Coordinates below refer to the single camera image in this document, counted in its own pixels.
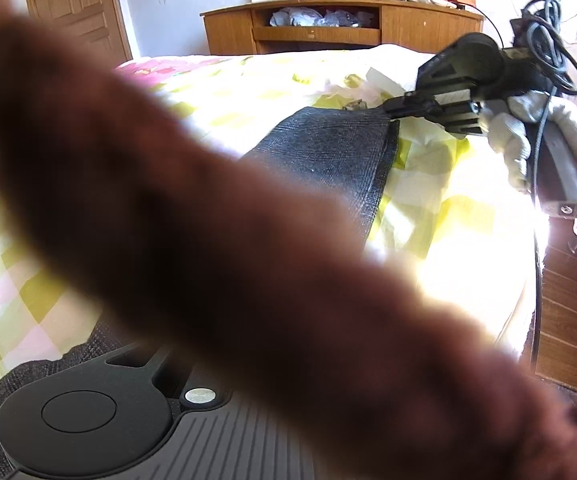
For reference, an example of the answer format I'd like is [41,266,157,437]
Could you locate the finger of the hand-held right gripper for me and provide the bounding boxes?
[382,91,445,122]

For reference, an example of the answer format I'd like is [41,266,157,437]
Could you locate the yellow checkered blanket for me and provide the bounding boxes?
[0,42,544,411]

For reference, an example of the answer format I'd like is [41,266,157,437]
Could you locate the brown fuzzy cloth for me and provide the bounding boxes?
[0,0,577,480]

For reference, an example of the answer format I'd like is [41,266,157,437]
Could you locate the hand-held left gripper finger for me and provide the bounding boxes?
[103,342,232,414]

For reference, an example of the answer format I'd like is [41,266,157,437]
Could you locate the wooden door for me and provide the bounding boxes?
[21,0,134,63]

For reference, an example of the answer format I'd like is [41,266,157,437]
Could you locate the dark grey pants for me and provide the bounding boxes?
[0,107,401,480]

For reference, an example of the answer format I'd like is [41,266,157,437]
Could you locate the wooden cabinet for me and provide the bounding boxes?
[200,0,485,56]

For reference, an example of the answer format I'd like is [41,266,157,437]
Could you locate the person's right hand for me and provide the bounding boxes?
[487,89,577,197]

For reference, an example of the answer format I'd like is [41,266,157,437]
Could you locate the clear plastic bags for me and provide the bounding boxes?
[270,7,375,29]

